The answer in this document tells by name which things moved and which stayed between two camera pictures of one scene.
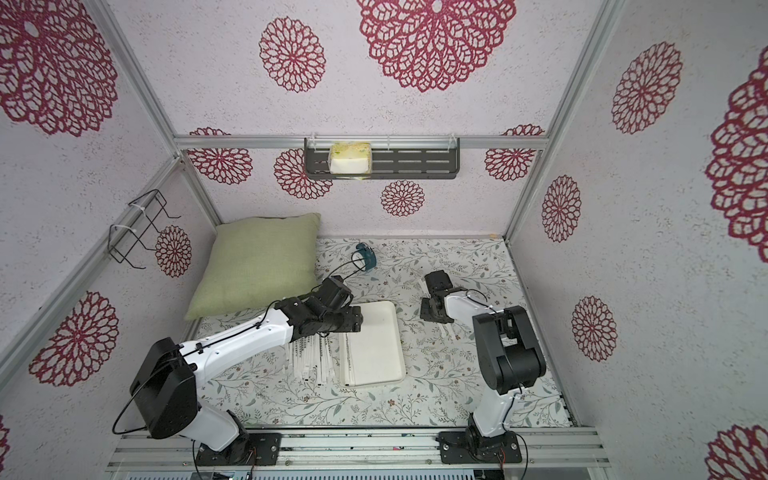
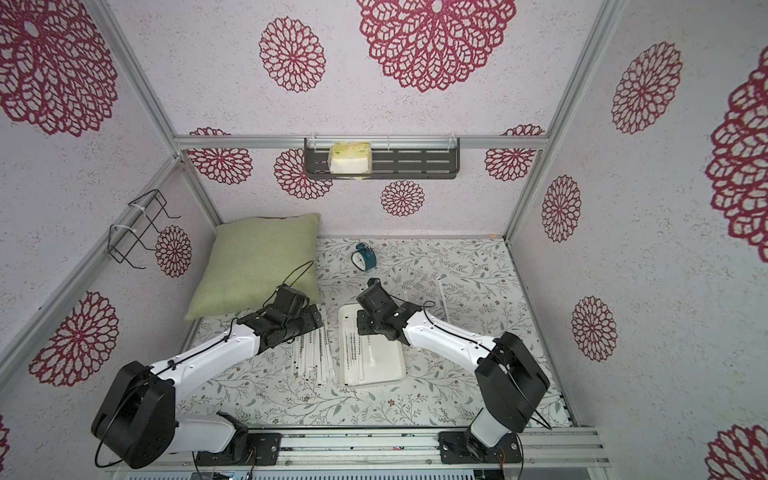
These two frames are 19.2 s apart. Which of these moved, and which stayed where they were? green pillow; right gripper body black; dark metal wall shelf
Moved: right gripper body black
Stayed: green pillow; dark metal wall shelf
